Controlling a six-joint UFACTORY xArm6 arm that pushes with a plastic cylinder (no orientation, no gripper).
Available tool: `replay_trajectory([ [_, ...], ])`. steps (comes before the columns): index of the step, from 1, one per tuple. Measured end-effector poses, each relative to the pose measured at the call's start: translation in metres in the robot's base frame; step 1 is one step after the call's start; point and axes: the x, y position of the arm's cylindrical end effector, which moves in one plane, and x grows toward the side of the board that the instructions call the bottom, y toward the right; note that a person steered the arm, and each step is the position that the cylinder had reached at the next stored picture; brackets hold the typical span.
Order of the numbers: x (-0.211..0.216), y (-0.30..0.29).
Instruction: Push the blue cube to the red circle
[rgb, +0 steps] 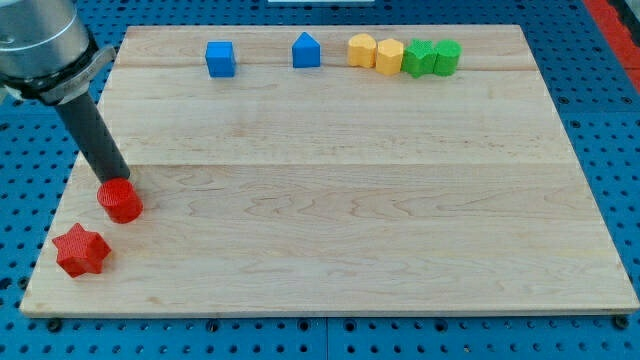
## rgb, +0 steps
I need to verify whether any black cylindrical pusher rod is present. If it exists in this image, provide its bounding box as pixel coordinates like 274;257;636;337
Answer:
54;92;130;183

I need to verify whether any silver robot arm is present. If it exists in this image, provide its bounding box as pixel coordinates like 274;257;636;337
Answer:
1;0;130;183

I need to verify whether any blue cube block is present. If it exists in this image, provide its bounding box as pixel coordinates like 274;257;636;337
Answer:
205;41;236;78

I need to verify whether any red cylinder block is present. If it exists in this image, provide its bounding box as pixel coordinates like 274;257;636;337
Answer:
97;178;144;224

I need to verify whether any red star block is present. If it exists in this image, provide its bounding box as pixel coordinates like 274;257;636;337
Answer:
52;223;111;278

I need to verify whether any blue pentagon block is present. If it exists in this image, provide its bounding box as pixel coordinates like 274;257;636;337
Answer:
291;32;321;68

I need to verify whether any yellow heart block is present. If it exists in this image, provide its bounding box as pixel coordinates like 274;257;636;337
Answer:
347;33;377;68

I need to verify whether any yellow hexagon block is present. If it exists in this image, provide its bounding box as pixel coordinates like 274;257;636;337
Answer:
376;38;404;76

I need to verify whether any green star block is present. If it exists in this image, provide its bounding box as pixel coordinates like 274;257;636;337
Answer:
401;38;437;78

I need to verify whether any wooden board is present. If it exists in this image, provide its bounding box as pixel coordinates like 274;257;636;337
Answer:
21;25;639;318

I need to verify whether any green cylinder block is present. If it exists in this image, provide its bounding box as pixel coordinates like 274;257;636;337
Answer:
433;39;462;76

